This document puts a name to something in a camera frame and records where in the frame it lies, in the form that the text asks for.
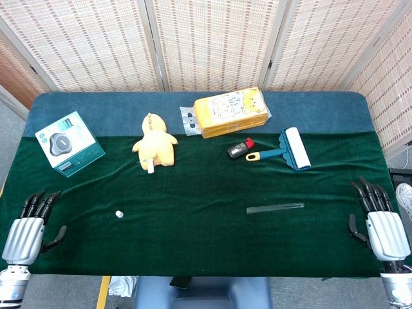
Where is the yellow cat print tissue pack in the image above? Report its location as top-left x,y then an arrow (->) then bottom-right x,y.
193,87 -> 271,139

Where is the white shoe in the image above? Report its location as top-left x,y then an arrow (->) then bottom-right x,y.
395,183 -> 412,222

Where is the blue table cover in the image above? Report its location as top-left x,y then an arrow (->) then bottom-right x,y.
24,91 -> 376,138

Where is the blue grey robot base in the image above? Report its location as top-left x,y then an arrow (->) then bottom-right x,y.
134,276 -> 273,309

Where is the clear glass test tube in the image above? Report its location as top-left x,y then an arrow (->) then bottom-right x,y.
246,201 -> 305,214

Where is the yellow plush toy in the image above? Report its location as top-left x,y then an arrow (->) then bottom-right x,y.
132,112 -> 178,174

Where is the black box on floor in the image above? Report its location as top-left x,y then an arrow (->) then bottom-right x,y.
388,167 -> 412,191

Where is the bamboo folding screen panel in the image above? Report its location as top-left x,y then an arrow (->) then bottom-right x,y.
341,6 -> 412,158
144,0 -> 289,93
0,19 -> 49,110
0,0 -> 168,93
262,0 -> 412,92

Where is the crumpled white plastic bag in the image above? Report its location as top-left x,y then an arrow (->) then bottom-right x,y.
108,276 -> 138,297

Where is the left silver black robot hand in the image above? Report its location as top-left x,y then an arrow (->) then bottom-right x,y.
1,191 -> 68,267

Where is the teal lint roller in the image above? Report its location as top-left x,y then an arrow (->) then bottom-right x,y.
245,127 -> 312,171

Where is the teal white product box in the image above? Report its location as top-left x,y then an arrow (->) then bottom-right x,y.
34,111 -> 106,178

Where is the flat black device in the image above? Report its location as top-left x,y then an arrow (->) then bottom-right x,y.
169,276 -> 191,290

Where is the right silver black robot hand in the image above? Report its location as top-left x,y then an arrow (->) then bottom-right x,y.
348,176 -> 412,262

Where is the dark green velvet cloth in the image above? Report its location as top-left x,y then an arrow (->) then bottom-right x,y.
0,131 -> 403,278

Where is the white floor cable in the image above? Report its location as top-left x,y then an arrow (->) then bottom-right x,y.
384,151 -> 412,169

